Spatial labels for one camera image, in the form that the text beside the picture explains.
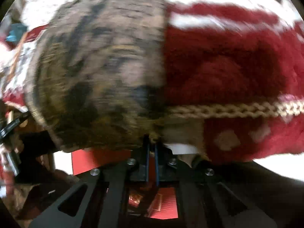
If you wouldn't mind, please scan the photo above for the brown gold patterned garment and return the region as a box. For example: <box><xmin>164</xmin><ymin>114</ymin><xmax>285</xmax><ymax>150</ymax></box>
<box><xmin>25</xmin><ymin>0</ymin><xmax>203</xmax><ymax>152</ymax></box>

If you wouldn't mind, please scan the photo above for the red white plush blanket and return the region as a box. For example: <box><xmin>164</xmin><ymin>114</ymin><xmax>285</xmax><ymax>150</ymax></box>
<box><xmin>1</xmin><ymin>0</ymin><xmax>303</xmax><ymax>162</ymax></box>

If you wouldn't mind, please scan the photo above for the teal plastic bag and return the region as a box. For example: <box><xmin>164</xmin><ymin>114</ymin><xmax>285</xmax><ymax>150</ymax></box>
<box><xmin>6</xmin><ymin>23</ymin><xmax>27</xmax><ymax>44</ymax></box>

